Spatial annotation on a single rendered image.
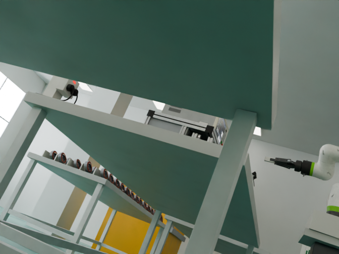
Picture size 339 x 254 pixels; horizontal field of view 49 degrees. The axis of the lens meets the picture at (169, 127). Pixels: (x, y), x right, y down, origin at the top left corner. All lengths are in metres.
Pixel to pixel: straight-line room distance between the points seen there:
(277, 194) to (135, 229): 3.09
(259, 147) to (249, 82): 7.34
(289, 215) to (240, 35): 7.13
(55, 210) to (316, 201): 4.80
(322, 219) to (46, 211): 4.75
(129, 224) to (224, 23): 5.61
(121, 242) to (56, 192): 1.30
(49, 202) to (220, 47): 5.68
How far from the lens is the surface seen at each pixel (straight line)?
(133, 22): 0.77
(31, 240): 1.55
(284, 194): 7.82
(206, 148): 1.36
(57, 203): 6.19
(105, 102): 6.52
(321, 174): 2.54
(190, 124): 2.26
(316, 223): 2.22
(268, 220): 7.69
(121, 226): 6.19
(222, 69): 0.79
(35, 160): 3.83
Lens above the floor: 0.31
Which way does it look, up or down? 19 degrees up
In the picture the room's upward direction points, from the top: 23 degrees clockwise
